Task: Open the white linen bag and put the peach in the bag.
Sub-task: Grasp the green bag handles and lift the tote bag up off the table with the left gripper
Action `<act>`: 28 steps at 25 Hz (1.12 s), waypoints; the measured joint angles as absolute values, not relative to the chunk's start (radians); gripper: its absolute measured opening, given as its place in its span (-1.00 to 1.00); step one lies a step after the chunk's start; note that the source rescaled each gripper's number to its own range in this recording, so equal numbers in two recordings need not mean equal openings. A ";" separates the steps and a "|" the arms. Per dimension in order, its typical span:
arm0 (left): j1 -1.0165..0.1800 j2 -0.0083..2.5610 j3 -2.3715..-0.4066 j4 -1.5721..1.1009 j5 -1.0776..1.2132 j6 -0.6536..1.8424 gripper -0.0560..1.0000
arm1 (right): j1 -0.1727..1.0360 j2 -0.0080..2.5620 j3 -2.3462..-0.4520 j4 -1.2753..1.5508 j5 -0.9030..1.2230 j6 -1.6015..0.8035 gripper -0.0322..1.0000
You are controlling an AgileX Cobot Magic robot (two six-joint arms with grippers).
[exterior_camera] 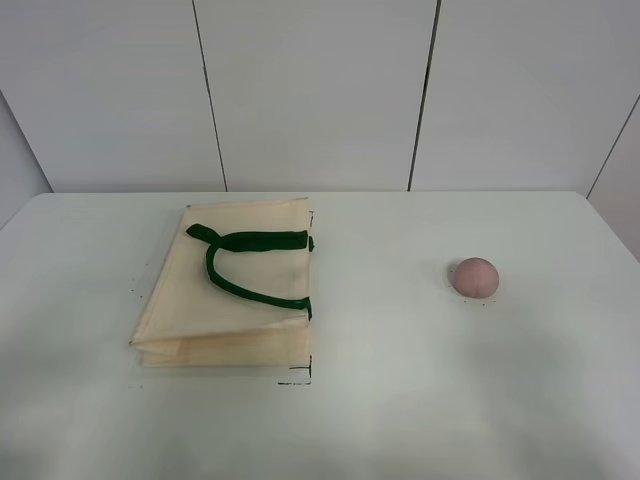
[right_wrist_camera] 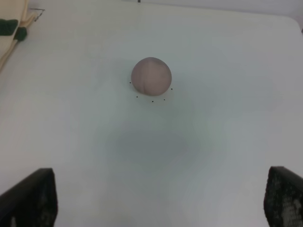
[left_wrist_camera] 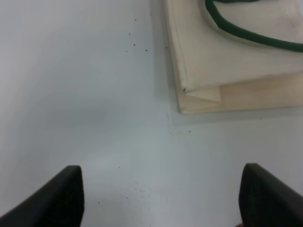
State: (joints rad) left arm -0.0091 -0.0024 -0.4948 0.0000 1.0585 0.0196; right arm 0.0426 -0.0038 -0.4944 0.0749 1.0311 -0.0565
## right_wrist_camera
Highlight pink peach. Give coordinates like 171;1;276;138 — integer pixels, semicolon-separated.
131;57;172;96

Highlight cream linen bag green handles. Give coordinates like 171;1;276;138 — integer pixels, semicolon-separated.
0;0;35;67

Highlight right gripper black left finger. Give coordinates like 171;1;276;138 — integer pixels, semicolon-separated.
0;168;58;227

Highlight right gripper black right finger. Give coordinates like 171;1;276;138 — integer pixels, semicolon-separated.
264;166;303;227

